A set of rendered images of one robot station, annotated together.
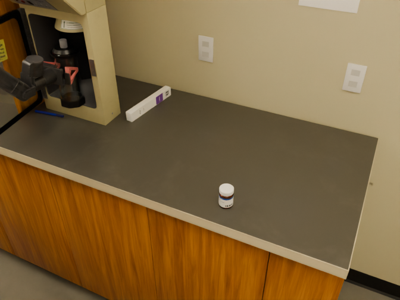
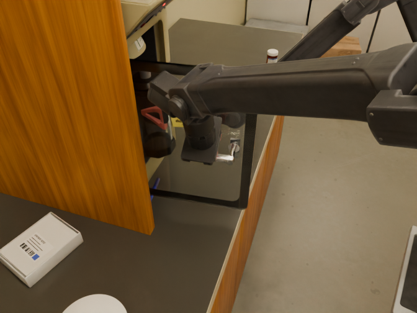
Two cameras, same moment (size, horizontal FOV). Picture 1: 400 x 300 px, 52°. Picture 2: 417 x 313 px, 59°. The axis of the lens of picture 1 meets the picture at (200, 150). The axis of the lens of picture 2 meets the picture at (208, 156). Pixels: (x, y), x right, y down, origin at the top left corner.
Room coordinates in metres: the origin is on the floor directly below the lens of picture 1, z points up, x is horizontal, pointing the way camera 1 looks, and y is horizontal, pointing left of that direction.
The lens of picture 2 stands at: (1.43, 1.40, 1.74)
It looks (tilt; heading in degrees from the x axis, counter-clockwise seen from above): 41 degrees down; 263
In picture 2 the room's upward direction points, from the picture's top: straight up
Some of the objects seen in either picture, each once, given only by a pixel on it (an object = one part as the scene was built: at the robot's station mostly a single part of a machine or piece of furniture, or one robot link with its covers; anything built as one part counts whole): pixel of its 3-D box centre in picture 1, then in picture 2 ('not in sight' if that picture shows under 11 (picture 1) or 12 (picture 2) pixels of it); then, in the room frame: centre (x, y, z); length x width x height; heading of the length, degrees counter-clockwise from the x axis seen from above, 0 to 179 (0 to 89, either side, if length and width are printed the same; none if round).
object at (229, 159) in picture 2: not in sight; (216, 152); (1.34, 0.78, 1.20); 0.10 x 0.05 x 0.03; 161
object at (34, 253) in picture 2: not in sight; (41, 246); (1.78, 0.81, 0.96); 0.16 x 0.12 x 0.04; 47
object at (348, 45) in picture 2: not in sight; (334, 54); (-0.17, -1.70, 0.14); 0.41 x 0.33 x 0.29; 161
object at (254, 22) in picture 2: not in sight; (272, 45); (0.38, -1.93, 0.17); 0.60 x 0.42 x 0.33; 152
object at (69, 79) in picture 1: (66, 72); not in sight; (1.43, 0.51, 1.18); 0.09 x 0.07 x 0.07; 155
